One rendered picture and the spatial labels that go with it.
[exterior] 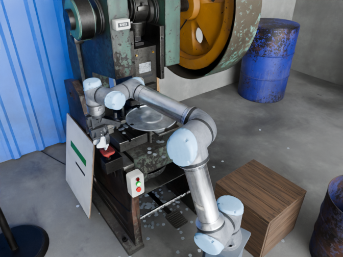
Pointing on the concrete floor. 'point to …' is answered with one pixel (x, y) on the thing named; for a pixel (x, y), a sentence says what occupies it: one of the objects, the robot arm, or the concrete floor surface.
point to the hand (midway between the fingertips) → (106, 147)
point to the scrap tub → (329, 223)
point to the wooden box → (263, 204)
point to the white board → (79, 163)
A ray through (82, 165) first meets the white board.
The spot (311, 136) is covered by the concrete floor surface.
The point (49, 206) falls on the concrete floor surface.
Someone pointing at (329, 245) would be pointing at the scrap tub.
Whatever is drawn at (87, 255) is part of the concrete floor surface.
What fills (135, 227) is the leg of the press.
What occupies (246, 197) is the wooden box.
